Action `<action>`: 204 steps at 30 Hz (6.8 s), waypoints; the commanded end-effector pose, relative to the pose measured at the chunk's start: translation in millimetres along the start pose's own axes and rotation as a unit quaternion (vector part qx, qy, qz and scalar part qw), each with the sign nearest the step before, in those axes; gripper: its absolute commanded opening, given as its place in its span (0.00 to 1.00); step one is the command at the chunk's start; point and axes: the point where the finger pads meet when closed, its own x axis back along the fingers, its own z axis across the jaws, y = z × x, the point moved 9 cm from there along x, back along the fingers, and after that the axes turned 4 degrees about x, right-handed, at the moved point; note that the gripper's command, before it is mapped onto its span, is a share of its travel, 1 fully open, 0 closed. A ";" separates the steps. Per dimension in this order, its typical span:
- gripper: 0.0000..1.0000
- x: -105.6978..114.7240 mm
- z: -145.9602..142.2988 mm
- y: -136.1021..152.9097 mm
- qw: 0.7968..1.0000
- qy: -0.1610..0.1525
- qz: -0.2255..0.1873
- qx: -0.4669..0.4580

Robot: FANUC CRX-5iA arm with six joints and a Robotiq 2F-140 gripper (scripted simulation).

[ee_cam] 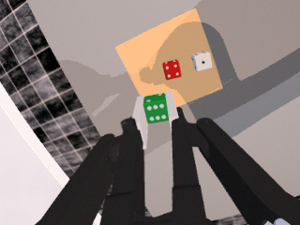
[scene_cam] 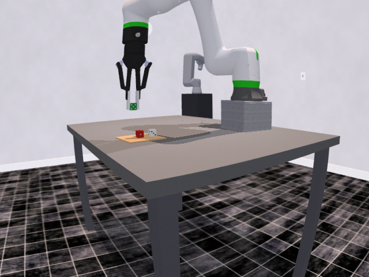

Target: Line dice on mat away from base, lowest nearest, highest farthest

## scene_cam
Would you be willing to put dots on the red die with white pips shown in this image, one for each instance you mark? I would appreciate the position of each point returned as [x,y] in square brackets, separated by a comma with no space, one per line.
[139,133]

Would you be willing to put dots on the orange flat mat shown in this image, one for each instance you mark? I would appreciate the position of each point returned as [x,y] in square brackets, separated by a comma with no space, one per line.
[133,139]

